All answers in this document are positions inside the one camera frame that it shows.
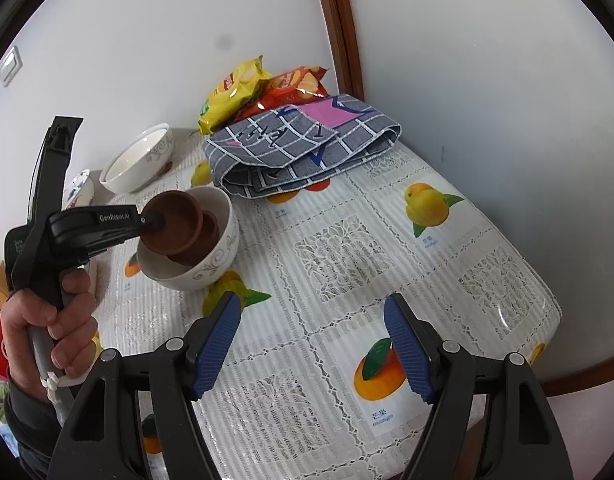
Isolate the plain white bowl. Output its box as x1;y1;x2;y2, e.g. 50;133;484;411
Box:
138;186;240;290

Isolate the brown clay cup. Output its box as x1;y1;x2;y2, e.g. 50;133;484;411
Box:
140;191;203;256
168;209;220;266

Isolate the dark sleeved left forearm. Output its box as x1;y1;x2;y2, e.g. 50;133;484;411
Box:
5;379;62;479

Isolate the person's left hand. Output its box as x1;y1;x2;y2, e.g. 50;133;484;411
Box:
1;269;98;401

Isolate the blue patterned white bowl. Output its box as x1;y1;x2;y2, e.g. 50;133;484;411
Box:
62;169;95;210

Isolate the large white lemon bowl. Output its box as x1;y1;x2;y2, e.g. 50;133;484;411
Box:
98;122;175;195

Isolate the fruit print tablecloth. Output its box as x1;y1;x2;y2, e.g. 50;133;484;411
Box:
85;129;563;480

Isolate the yellow chips bag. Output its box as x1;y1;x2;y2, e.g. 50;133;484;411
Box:
199;55;272;134

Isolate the grey checked folded cloth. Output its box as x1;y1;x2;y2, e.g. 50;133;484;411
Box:
204;94;401;198

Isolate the orange chips bag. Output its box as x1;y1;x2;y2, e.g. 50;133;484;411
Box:
234;65;329;122

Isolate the white wall switch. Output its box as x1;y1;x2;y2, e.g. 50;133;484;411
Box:
0;46;22;87

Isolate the brown door frame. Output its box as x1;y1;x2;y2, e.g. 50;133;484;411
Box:
320;0;365;100

